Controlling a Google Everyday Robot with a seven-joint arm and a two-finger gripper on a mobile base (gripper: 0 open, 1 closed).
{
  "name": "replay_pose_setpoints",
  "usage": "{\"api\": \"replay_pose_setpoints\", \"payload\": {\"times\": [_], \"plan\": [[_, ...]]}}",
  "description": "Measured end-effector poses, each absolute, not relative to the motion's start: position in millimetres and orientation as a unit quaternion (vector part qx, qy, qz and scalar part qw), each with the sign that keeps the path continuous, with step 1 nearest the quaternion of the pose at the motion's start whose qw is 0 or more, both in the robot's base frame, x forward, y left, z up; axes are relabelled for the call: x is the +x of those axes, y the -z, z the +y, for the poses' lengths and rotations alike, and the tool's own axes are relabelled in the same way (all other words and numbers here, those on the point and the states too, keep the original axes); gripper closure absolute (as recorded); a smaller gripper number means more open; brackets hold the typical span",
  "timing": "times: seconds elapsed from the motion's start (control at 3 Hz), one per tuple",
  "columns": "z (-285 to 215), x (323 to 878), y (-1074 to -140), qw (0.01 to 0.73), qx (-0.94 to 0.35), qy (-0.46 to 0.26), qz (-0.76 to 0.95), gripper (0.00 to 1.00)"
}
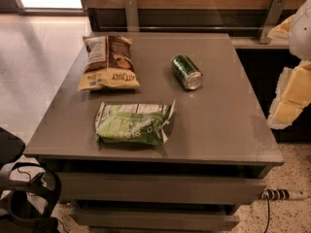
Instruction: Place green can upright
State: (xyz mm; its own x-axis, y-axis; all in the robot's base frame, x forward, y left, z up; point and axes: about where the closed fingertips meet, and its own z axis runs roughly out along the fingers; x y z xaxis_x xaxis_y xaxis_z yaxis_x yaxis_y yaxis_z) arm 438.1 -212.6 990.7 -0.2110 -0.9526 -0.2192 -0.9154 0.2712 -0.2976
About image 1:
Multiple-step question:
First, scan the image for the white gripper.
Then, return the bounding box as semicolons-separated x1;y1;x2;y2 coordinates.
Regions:
267;0;311;130

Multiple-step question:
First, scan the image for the green soda can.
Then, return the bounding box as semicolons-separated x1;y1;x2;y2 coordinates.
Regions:
171;54;203;90

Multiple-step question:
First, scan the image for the grey drawer cabinet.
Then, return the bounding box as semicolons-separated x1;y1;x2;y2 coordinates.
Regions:
26;33;283;233

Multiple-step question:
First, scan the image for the striped power strip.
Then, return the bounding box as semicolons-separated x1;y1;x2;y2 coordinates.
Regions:
259;187;308;201

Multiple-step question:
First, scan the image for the green chip bag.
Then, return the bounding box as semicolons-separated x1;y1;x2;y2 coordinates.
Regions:
94;102;175;147

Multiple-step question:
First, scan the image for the brown yellow chip bag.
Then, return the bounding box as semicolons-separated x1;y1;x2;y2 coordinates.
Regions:
78;36;140;91

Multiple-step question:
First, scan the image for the upper grey drawer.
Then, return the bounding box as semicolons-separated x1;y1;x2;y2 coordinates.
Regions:
59;173;265;205

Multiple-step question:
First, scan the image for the grey drawer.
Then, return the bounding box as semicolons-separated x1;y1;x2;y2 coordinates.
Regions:
70;210;239;231
59;173;265;205

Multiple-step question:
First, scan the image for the lower grey drawer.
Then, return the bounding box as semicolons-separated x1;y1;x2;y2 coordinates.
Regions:
70;210;239;231

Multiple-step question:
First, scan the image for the right metal wall bracket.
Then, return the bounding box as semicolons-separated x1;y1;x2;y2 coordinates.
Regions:
257;0;287;45

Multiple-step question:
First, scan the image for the metal wall bracket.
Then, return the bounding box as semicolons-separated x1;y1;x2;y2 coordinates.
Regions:
124;0;140;32
257;0;287;45

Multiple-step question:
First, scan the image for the black power cable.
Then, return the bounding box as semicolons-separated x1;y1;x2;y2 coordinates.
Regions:
262;194;272;233

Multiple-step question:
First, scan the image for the left metal wall bracket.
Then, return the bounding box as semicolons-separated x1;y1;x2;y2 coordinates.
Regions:
124;0;140;32

